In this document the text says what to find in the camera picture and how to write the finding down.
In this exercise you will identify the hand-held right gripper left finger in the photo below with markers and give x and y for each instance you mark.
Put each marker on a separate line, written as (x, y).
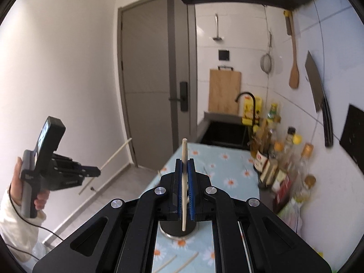
(178, 182)

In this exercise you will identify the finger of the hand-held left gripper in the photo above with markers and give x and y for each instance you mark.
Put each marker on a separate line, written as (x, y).
(91, 171)

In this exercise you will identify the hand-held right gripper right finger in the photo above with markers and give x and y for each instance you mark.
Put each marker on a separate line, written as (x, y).
(191, 182)

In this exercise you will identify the light wooden chopstick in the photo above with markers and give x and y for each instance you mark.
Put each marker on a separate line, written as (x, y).
(186, 262)
(184, 159)
(113, 156)
(165, 264)

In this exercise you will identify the black cylindrical chopstick holder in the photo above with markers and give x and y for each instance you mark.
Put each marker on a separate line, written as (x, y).
(177, 230)

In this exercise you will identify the person's left forearm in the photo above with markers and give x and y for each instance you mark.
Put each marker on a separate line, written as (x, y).
(15, 227)

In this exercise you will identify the person's left hand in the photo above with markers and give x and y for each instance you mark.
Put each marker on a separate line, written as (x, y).
(15, 182)

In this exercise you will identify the daisy print blue tablecloth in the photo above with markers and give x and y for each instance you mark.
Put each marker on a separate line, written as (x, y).
(227, 163)

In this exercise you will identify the dark kitchen sink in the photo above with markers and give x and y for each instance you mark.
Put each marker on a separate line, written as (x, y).
(224, 136)

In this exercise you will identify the red packet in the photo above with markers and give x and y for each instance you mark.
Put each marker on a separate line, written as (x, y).
(283, 193)

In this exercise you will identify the yellow detergent bottle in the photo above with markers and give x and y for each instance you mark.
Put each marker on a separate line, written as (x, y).
(250, 108)

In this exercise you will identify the wooden cutting board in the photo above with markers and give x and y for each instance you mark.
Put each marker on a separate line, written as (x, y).
(224, 91)

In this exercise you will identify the black faucet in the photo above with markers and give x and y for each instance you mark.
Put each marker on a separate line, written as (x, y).
(246, 93)

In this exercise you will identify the dark cap glass bottle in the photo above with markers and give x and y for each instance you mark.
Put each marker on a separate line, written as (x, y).
(290, 142)

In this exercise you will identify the green label oil bottle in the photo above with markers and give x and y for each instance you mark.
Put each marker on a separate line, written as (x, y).
(273, 113)

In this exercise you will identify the grey door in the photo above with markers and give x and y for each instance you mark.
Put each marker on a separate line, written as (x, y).
(148, 76)

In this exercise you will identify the gold cap glass bottle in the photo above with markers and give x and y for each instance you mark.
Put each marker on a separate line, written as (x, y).
(305, 170)

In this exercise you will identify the steel mesh strainer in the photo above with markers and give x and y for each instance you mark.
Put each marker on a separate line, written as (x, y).
(266, 62)

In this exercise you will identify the wooden spatula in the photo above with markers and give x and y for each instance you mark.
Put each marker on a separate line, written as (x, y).
(293, 74)

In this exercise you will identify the steel ladle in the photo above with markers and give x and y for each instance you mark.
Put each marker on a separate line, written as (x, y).
(217, 28)

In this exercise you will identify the black flat panel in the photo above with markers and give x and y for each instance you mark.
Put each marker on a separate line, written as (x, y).
(354, 139)

